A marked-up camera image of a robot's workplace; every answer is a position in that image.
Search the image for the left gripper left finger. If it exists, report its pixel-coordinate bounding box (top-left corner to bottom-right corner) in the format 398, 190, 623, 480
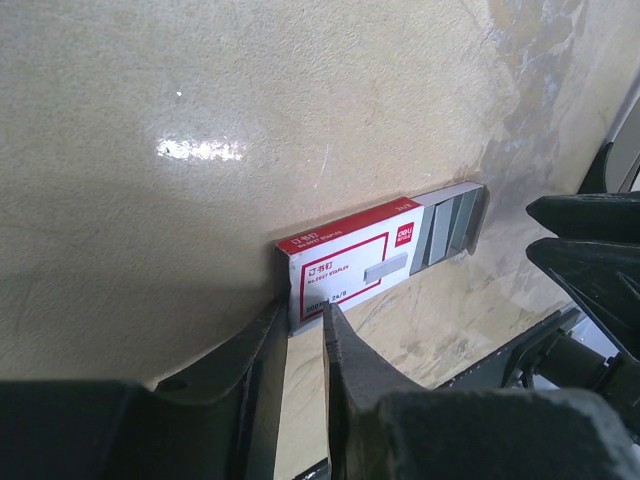
1, 300, 288, 479

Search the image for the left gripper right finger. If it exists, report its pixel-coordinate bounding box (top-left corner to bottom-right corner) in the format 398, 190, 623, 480
323, 303, 639, 479

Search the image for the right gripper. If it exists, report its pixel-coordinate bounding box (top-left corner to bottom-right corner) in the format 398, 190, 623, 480
434, 190, 640, 431

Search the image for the staple box sleeve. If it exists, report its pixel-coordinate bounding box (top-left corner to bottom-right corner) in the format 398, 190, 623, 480
275, 197, 424, 336

